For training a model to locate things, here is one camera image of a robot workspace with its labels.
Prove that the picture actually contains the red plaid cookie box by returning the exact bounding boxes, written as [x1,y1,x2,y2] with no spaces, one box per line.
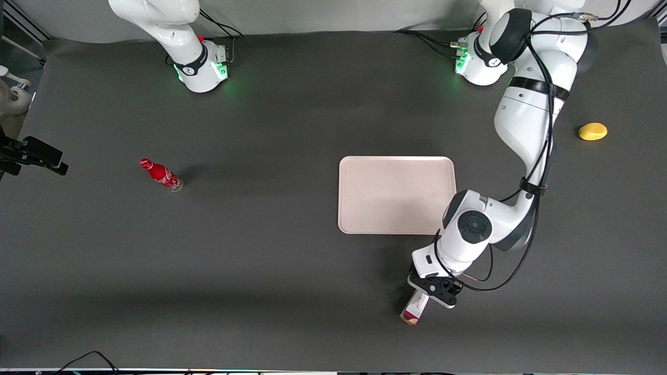
[400,290,431,326]

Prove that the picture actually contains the beige rectangular plastic tray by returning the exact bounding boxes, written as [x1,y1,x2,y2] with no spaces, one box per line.
[338,156,458,235]

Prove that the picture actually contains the red cola bottle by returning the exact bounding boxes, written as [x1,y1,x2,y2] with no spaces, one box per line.
[139,158,184,193]

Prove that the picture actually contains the yellow lemon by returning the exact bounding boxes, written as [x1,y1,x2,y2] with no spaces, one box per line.
[578,122,609,142]

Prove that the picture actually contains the aluminium frame profile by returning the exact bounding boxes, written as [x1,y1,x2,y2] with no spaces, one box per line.
[0,0,54,66]

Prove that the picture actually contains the narrow black cable strap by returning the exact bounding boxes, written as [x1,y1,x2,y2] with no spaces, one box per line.
[520,177,549,197]

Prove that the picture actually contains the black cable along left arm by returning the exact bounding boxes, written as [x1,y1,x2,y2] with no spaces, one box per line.
[434,0,634,293]

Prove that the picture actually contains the thin black table edge cable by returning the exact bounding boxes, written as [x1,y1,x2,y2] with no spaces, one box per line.
[54,351,121,375]

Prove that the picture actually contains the wide black cable strap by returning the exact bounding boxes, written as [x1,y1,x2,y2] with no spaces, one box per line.
[509,76,571,102]

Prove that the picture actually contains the black left arm base cables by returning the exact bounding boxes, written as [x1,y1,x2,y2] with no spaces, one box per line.
[394,29,470,59]

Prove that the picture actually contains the black arm base cables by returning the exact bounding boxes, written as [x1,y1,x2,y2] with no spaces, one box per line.
[394,29,470,59]
[199,9,245,66]

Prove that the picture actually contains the black right arm base cables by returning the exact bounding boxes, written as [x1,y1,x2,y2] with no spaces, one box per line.
[199,9,245,66]

